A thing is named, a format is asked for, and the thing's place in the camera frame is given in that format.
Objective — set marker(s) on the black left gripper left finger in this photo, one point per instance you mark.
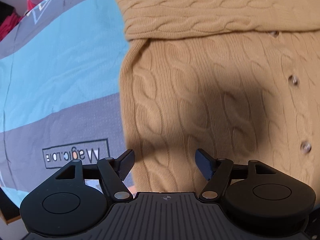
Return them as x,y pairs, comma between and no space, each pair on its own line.
112,174

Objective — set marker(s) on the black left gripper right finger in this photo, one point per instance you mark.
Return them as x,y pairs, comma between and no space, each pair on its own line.
217,172

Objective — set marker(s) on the mustard cable-knit sweater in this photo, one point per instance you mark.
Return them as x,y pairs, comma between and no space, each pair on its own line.
237,78

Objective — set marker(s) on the red clothes pile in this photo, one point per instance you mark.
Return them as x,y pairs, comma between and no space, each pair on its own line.
8,24

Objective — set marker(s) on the grey and teal bedspread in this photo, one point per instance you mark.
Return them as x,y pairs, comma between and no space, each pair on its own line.
59,91

